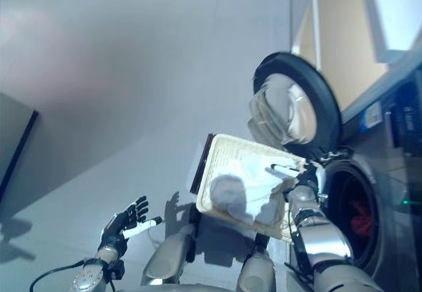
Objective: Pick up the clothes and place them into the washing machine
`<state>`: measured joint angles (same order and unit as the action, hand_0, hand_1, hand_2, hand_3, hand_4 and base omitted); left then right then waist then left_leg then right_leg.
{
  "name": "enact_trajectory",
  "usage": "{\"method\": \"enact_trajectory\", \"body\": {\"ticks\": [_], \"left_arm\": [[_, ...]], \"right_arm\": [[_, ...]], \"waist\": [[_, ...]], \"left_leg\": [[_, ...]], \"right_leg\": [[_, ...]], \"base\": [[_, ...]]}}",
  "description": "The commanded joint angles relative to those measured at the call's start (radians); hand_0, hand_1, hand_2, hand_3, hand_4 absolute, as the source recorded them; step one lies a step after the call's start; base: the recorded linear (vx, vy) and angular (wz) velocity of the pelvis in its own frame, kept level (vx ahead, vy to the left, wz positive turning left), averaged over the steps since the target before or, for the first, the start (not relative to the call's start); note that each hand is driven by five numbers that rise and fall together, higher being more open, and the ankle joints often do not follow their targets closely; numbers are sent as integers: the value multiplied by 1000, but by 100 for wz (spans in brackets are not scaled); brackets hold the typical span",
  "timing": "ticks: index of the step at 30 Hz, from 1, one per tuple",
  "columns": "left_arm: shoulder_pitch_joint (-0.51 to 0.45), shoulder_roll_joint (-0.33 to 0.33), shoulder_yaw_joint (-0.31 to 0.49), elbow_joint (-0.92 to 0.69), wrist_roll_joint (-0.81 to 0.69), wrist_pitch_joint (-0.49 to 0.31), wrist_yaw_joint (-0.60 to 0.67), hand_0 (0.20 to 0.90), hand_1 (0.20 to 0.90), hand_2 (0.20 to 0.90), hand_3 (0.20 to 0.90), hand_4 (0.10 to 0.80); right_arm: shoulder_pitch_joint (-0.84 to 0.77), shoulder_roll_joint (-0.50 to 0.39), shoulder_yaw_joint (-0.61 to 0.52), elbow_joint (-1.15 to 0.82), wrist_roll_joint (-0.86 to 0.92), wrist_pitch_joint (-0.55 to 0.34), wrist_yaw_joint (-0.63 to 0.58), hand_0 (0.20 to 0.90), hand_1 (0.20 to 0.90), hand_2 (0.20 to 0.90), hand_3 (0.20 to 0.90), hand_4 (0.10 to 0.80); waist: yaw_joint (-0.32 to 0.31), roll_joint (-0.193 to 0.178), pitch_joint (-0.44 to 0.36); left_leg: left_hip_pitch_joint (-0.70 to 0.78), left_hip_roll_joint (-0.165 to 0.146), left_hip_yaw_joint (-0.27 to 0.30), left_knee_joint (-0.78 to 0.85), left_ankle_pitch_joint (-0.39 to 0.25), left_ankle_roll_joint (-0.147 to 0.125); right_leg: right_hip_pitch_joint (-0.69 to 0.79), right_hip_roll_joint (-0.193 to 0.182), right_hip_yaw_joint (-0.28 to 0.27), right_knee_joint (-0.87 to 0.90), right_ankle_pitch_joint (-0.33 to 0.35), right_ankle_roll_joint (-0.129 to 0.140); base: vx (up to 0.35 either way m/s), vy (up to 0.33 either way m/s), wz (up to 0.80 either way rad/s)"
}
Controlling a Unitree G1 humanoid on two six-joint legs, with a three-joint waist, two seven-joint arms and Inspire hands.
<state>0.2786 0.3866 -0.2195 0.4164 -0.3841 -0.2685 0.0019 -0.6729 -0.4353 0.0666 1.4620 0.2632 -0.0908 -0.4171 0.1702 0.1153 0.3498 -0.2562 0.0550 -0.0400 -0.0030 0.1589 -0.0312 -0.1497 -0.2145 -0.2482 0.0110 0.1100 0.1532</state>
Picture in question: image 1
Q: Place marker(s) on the grey robot torso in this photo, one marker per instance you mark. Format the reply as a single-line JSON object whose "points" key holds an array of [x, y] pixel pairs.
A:
{"points": [[188, 288]]}

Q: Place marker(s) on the orange-red garment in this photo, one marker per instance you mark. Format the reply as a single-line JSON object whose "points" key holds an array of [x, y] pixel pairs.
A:
{"points": [[361, 219]]}

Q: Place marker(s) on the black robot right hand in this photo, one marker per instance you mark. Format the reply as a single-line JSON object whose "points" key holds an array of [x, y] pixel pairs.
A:
{"points": [[310, 176]]}

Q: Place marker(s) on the cream wicker laundry basket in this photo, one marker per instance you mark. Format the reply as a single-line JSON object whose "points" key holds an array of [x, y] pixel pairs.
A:
{"points": [[227, 150]]}

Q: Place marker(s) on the blue white barcode sticker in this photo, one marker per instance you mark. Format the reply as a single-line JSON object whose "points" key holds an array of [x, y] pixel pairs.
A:
{"points": [[372, 115]]}

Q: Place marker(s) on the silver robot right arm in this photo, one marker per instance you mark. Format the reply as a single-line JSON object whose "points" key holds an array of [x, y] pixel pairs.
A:
{"points": [[323, 239]]}

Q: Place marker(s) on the grey panel with dark edge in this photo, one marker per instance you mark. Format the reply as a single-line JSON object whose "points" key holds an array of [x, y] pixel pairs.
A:
{"points": [[13, 140]]}

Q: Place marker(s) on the round glass washing machine door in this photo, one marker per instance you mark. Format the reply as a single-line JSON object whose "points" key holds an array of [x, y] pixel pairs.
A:
{"points": [[324, 101]]}

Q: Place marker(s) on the white garment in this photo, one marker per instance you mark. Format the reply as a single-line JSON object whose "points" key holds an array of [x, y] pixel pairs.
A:
{"points": [[250, 180]]}

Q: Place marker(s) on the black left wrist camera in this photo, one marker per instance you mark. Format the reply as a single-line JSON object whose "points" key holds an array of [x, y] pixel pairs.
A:
{"points": [[118, 269]]}

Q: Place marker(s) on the silver robot leg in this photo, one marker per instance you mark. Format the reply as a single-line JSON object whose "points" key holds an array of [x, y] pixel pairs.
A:
{"points": [[168, 255], [257, 272]]}

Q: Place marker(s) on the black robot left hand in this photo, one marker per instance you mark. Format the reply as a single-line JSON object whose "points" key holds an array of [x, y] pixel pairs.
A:
{"points": [[115, 229]]}

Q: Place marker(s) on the silver robot left leg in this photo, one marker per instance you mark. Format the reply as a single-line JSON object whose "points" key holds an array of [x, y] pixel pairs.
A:
{"points": [[168, 255]]}

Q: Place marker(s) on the grey front-load washing machine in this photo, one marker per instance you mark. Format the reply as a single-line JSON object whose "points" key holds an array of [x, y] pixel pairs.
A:
{"points": [[389, 173]]}

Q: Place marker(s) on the silver robot right leg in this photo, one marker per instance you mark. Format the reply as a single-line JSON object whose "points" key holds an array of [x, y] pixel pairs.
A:
{"points": [[257, 272]]}

